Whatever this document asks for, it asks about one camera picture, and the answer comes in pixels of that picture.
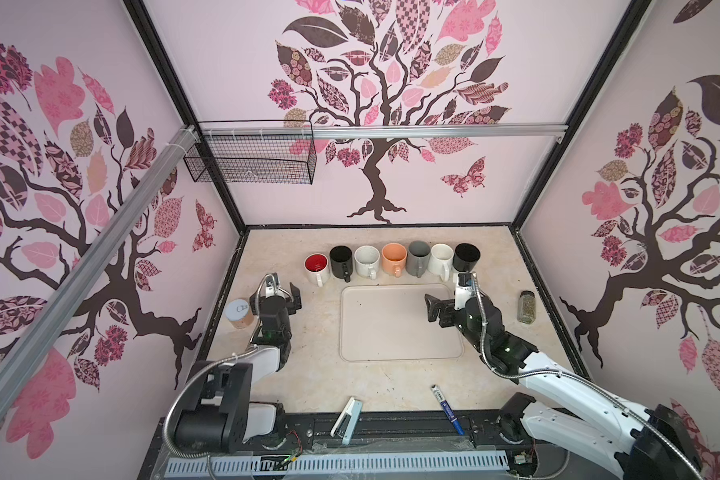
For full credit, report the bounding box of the black mug white base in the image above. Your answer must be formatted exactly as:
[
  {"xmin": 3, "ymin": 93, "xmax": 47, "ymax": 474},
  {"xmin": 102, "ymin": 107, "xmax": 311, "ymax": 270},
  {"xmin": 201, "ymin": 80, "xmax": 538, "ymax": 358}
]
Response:
[{"xmin": 452, "ymin": 243, "xmax": 481, "ymax": 273}]

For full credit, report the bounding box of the grey mug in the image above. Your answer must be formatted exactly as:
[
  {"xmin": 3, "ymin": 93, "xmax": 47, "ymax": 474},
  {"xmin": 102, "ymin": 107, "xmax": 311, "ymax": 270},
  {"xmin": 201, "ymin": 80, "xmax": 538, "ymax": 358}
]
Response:
[{"xmin": 406, "ymin": 240, "xmax": 431, "ymax": 278}]

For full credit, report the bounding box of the peach orange mug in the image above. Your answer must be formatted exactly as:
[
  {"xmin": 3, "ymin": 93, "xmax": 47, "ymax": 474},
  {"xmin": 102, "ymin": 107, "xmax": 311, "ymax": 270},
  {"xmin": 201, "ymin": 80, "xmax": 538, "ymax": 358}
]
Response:
[{"xmin": 381, "ymin": 243, "xmax": 408, "ymax": 278}]

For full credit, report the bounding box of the cream mug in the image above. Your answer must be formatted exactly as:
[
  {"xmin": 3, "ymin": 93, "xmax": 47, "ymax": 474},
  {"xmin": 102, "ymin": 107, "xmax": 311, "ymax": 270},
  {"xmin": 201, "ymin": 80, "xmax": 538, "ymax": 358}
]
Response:
[{"xmin": 354, "ymin": 245, "xmax": 381, "ymax": 280}]

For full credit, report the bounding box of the orange tin can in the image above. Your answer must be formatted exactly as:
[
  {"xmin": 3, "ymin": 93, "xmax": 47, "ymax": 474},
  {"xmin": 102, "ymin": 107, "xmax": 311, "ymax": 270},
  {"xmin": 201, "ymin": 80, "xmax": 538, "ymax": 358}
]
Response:
[{"xmin": 224, "ymin": 299, "xmax": 254, "ymax": 329}]

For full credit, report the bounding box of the glass spice jar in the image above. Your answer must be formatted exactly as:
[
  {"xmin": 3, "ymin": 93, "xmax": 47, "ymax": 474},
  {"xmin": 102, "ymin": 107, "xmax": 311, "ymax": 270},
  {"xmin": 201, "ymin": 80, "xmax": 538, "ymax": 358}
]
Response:
[{"xmin": 517, "ymin": 290, "xmax": 537, "ymax": 325}]

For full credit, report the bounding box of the translucent plastic tray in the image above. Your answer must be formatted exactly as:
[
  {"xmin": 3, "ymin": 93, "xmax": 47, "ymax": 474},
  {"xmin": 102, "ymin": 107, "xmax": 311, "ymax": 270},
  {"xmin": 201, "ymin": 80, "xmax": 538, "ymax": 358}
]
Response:
[{"xmin": 339, "ymin": 284, "xmax": 464, "ymax": 362}]

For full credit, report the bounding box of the blue marker pen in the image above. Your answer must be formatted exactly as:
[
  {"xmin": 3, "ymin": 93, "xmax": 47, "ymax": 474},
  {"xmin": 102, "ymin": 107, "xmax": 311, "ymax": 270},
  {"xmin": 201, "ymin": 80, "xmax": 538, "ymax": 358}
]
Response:
[{"xmin": 430, "ymin": 384, "xmax": 465, "ymax": 436}]

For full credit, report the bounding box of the white stapler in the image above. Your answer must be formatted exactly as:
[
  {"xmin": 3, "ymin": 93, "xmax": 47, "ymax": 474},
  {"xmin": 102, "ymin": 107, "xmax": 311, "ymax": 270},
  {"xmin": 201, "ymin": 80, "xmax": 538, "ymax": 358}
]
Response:
[{"xmin": 330, "ymin": 396, "xmax": 363, "ymax": 446}]

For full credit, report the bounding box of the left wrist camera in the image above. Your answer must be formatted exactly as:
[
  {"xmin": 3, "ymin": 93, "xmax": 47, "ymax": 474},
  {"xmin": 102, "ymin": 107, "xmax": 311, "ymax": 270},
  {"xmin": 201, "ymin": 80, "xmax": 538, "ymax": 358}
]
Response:
[{"xmin": 260, "ymin": 276, "xmax": 278, "ymax": 298}]

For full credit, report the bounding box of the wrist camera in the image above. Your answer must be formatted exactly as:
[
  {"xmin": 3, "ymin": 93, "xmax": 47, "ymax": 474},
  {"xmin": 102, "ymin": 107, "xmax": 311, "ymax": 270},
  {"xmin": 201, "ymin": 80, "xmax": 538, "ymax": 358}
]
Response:
[
  {"xmin": 260, "ymin": 276, "xmax": 278, "ymax": 298},
  {"xmin": 454, "ymin": 272, "xmax": 479, "ymax": 310}
]

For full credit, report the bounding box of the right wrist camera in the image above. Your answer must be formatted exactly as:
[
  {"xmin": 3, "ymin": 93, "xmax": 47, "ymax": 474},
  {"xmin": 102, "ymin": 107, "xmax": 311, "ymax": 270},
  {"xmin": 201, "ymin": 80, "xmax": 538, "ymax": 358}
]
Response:
[{"xmin": 454, "ymin": 272, "xmax": 479, "ymax": 310}]

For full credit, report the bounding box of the black base frame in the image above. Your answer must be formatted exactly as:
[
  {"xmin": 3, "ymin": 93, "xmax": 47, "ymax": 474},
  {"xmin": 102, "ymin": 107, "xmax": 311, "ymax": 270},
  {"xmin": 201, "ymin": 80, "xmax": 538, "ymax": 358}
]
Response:
[{"xmin": 136, "ymin": 407, "xmax": 658, "ymax": 480}]

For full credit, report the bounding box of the white slotted cable duct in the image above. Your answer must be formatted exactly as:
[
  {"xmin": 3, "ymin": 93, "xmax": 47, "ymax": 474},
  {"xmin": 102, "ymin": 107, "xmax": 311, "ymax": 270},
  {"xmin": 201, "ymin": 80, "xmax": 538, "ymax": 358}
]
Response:
[{"xmin": 163, "ymin": 451, "xmax": 509, "ymax": 479}]

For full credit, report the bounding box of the black wire basket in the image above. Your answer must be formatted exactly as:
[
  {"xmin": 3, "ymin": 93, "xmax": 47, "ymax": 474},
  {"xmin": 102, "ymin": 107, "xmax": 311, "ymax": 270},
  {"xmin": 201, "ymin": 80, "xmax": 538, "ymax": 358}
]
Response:
[{"xmin": 184, "ymin": 120, "xmax": 317, "ymax": 184}]

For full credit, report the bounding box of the back aluminium rail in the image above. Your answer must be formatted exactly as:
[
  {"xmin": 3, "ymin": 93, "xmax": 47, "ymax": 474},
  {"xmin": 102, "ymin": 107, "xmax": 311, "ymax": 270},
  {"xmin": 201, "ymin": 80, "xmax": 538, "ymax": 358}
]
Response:
[{"xmin": 201, "ymin": 123, "xmax": 568, "ymax": 140}]

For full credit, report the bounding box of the aluminium rail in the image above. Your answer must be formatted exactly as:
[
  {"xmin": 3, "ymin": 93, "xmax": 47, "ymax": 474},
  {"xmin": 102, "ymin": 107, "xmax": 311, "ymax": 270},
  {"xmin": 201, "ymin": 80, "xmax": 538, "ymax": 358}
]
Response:
[
  {"xmin": 0, "ymin": 125, "xmax": 198, "ymax": 420},
  {"xmin": 201, "ymin": 123, "xmax": 568, "ymax": 140}
]

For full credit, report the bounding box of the left aluminium rail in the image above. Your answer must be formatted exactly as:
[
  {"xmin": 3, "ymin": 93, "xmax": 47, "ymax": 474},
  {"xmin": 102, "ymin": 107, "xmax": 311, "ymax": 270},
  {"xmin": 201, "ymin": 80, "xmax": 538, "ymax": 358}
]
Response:
[{"xmin": 0, "ymin": 125, "xmax": 198, "ymax": 420}]

